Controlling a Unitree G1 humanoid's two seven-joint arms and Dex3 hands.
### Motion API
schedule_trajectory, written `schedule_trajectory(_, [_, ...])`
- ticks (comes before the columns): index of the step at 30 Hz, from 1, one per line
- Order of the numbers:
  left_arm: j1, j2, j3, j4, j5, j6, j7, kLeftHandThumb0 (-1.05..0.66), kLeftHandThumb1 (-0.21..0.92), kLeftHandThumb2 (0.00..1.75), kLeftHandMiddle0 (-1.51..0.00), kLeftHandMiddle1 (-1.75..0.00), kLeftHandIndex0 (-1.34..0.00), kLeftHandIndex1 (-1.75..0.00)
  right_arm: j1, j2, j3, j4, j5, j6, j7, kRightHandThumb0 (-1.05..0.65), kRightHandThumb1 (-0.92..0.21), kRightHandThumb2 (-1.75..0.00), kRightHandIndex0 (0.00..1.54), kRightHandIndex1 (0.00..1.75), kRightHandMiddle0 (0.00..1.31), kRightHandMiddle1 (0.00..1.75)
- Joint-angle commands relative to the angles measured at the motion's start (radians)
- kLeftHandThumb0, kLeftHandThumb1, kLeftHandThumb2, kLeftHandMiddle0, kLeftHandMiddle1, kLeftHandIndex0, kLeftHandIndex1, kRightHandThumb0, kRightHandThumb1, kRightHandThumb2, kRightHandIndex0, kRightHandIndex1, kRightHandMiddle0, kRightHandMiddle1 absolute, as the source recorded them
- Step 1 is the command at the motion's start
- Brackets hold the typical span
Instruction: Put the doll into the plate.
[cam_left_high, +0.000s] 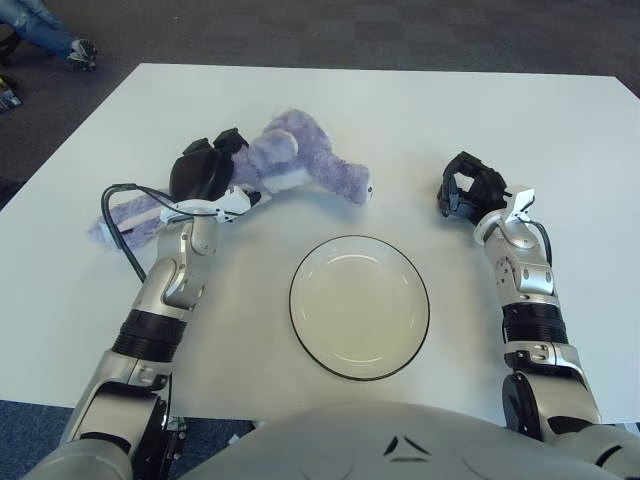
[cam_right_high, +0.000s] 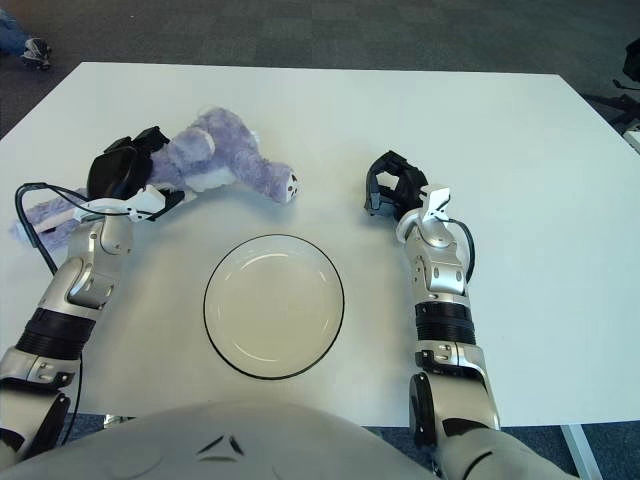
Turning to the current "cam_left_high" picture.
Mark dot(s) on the person's leg in jeans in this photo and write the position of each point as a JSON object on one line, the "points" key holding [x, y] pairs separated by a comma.
{"points": [[30, 22]]}

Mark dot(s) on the grey sneaker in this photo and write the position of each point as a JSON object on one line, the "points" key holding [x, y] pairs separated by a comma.
{"points": [[82, 54]]}

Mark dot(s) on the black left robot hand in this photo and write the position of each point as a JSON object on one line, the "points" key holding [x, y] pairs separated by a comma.
{"points": [[197, 175]]}

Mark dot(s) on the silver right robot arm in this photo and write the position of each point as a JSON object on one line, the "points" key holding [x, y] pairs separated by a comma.
{"points": [[525, 275]]}

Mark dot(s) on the black frame under table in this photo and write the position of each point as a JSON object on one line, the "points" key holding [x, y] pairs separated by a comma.
{"points": [[170, 450]]}

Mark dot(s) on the grey robot torso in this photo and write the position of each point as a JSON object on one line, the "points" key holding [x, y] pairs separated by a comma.
{"points": [[350, 445]]}

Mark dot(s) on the purple plush rabbit doll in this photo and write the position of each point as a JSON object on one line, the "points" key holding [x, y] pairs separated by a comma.
{"points": [[320, 160]]}

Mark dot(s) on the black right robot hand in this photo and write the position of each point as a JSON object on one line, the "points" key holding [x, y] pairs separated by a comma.
{"points": [[482, 192]]}

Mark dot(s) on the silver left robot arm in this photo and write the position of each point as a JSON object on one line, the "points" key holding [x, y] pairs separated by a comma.
{"points": [[180, 270]]}

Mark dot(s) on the white plate with black rim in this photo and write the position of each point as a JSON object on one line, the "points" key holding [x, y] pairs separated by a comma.
{"points": [[357, 310]]}

